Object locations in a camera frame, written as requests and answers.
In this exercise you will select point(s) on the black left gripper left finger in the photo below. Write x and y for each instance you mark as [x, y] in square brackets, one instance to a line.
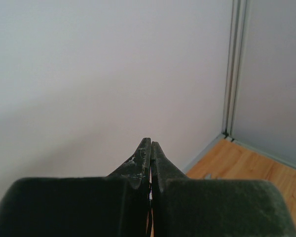
[111, 206]

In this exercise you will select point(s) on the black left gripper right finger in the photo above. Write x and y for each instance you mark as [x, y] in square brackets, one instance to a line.
[185, 207]

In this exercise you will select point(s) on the black zip tie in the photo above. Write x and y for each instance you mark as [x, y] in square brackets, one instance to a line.
[150, 220]

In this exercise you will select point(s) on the adjustable wrench black handle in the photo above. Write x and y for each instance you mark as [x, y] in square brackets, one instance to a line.
[209, 177]

